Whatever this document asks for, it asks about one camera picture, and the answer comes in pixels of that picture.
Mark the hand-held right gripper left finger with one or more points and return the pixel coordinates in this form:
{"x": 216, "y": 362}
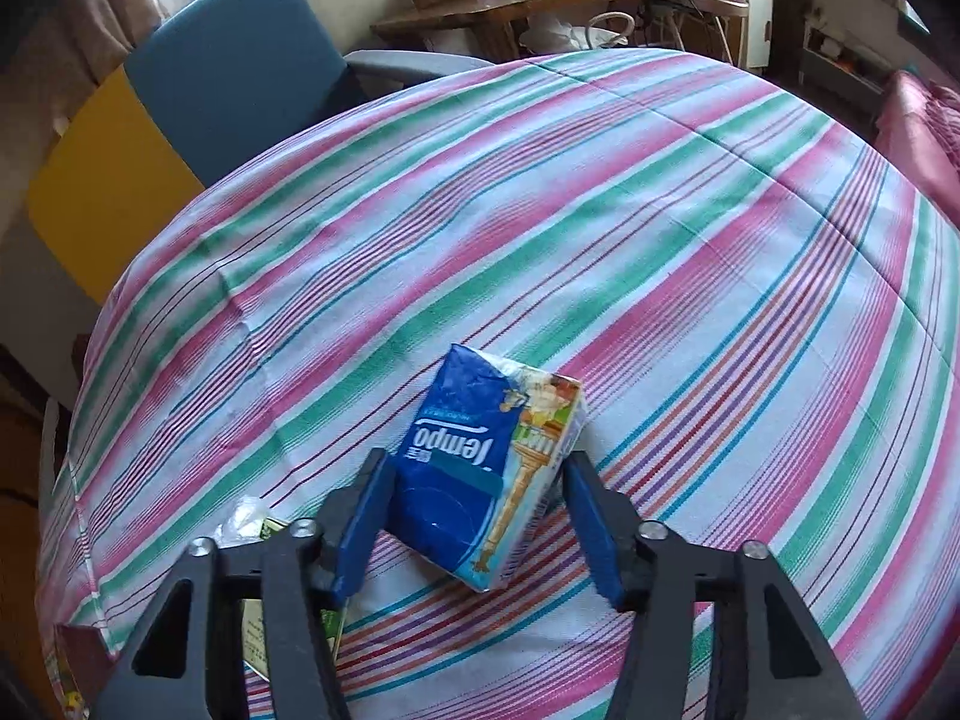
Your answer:
{"x": 367, "y": 525}

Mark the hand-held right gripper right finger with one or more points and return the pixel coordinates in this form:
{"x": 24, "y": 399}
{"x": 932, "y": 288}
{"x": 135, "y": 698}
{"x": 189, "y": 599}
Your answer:
{"x": 596, "y": 532}

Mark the blue tissue pack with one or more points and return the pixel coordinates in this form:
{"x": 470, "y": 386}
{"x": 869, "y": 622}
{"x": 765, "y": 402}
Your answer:
{"x": 457, "y": 465}

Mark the gold tin tray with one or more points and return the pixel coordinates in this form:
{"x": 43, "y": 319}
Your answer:
{"x": 255, "y": 637}

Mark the clear plastic bag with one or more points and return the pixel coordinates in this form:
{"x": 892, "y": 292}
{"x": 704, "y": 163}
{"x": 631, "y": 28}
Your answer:
{"x": 244, "y": 517}

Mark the striped tablecloth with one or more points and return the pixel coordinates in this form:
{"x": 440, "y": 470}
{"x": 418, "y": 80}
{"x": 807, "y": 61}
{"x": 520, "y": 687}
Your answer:
{"x": 600, "y": 240}

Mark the yellow chair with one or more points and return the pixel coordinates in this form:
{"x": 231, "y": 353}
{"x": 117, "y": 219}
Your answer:
{"x": 105, "y": 187}

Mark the blue chair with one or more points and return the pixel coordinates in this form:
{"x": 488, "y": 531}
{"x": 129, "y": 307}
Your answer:
{"x": 240, "y": 67}

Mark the pink bedspread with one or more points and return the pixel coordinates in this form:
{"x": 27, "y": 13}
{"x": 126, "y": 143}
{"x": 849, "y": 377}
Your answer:
{"x": 922, "y": 135}

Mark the wooden desk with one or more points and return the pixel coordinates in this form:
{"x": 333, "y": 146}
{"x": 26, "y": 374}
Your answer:
{"x": 487, "y": 11}

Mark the white shelf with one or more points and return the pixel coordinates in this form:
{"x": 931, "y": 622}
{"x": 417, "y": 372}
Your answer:
{"x": 840, "y": 64}

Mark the cluttered side table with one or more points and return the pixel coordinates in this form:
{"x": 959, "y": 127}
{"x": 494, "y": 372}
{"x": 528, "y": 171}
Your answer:
{"x": 697, "y": 4}

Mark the white cabinet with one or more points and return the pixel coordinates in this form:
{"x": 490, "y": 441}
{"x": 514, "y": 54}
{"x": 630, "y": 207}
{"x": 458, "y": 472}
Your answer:
{"x": 759, "y": 7}

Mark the pink curtain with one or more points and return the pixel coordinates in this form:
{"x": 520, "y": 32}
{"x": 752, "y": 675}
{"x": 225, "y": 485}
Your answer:
{"x": 120, "y": 7}

